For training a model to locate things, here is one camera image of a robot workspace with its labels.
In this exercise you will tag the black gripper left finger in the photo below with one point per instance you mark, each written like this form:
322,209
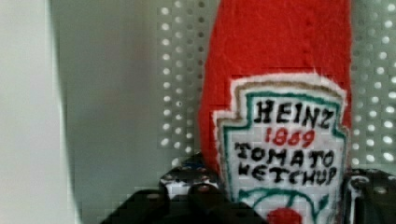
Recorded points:
187,194

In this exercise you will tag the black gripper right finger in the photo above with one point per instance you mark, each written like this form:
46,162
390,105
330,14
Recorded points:
369,197

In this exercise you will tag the red plush ketchup bottle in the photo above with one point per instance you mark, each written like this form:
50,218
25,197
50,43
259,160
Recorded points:
275,114

